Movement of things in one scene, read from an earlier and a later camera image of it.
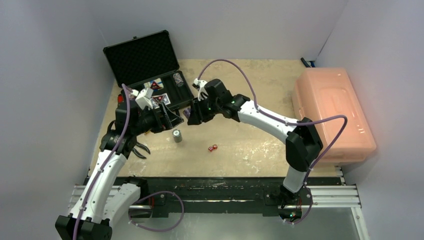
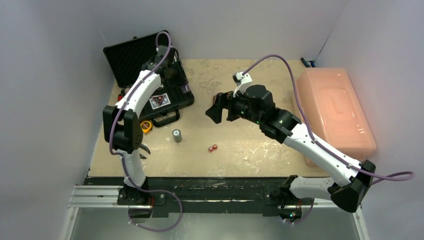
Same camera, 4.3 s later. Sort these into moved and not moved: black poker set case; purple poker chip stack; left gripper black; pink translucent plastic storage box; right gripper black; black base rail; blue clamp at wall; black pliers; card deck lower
Moved: left gripper black; purple poker chip stack; right gripper black
Not moved: black pliers; blue clamp at wall; black base rail; black poker set case; pink translucent plastic storage box; card deck lower
